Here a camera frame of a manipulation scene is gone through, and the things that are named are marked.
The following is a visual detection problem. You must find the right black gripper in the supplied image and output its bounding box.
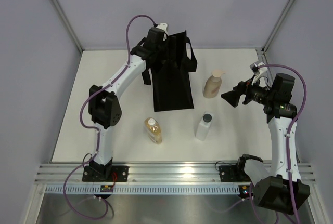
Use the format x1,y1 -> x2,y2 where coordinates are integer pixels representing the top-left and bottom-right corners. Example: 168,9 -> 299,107
221,75 -> 275,108

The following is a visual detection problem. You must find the beige pump bottle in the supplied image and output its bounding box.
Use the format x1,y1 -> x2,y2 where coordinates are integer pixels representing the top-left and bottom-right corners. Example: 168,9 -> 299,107
203,70 -> 225,98

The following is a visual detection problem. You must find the black canvas bag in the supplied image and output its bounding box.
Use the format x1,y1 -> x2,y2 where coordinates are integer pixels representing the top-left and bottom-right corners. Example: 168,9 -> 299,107
148,31 -> 198,112

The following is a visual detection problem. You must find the white bottle grey cap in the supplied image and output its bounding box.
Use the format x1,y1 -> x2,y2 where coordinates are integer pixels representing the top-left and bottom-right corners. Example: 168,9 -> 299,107
195,112 -> 214,141

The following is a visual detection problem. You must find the amber clear bottle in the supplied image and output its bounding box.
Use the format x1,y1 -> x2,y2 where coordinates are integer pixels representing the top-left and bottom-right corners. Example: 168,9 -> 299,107
144,117 -> 162,144

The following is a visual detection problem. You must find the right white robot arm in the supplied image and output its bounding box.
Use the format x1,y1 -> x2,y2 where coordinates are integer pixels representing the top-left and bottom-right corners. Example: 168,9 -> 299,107
221,73 -> 310,215

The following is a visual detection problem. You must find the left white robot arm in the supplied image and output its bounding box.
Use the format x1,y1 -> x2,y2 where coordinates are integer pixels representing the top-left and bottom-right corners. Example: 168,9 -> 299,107
82,23 -> 168,182

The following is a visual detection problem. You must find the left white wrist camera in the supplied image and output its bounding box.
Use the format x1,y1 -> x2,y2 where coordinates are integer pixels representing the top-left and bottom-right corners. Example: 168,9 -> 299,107
156,23 -> 168,41

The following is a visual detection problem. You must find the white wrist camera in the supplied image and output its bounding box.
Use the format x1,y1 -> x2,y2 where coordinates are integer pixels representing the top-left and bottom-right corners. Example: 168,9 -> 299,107
156,23 -> 168,41
250,61 -> 267,85

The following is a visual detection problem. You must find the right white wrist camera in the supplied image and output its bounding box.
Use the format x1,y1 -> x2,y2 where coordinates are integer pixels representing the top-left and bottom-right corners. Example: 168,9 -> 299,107
250,61 -> 267,85

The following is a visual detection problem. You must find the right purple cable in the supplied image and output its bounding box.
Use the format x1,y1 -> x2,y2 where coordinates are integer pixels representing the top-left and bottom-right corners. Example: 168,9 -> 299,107
205,64 -> 308,224

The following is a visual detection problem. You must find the purple cable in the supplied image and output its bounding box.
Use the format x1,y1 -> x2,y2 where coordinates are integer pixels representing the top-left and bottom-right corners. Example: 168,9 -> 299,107
63,15 -> 159,221
205,64 -> 308,224

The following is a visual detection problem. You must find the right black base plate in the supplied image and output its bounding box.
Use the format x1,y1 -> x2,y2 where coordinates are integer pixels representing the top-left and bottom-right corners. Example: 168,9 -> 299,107
219,165 -> 250,182

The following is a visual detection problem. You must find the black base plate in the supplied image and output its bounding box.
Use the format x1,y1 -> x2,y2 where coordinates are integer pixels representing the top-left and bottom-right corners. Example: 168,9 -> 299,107
82,165 -> 129,182
219,165 -> 250,182

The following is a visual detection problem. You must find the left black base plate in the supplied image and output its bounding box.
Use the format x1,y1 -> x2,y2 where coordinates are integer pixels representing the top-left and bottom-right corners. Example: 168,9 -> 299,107
82,165 -> 129,182

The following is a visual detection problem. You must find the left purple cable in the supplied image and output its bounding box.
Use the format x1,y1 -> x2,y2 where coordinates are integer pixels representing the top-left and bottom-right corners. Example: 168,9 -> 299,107
63,15 -> 159,221

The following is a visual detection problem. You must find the right aluminium frame post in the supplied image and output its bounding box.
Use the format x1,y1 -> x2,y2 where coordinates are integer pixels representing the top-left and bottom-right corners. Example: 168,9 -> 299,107
262,0 -> 296,55

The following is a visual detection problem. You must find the aluminium frame post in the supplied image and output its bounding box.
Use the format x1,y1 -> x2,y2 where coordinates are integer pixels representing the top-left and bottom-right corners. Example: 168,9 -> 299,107
50,0 -> 84,54
262,0 -> 296,55

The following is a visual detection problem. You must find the left aluminium frame post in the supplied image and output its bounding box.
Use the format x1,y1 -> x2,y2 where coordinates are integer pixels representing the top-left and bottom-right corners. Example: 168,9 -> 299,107
50,0 -> 84,54

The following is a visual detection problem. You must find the aluminium mounting rail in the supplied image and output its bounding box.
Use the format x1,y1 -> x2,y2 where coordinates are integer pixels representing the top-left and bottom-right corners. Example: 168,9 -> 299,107
34,163 -> 317,183

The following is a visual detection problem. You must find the white slotted cable duct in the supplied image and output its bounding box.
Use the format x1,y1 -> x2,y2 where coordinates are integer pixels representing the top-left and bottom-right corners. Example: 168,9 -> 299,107
46,184 -> 240,195

